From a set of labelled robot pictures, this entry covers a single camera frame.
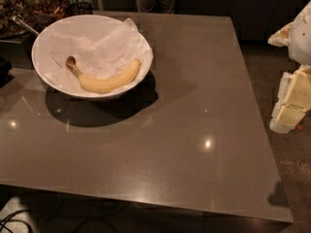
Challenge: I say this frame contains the white paper liner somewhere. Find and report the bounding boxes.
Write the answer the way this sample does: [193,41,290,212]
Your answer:
[38,17,155,94]

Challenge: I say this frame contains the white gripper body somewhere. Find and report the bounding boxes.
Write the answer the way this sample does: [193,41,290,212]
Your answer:
[267,1,311,65]

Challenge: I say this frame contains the black cables under table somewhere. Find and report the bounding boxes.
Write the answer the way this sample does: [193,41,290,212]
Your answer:
[0,209,115,233]

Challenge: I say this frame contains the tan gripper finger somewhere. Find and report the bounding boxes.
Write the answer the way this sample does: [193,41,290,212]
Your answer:
[269,65,311,134]

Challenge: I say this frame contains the glass jar of snacks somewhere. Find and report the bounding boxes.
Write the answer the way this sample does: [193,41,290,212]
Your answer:
[0,0,70,39]

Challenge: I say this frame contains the metal scoop handle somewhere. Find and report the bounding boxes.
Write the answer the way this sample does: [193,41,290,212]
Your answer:
[13,16,39,36]

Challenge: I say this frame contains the white bowl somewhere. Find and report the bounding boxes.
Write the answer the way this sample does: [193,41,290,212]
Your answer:
[31,14,155,102]

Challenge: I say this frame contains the yellow banana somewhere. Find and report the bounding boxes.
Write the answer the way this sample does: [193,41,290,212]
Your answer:
[66,56,141,93]

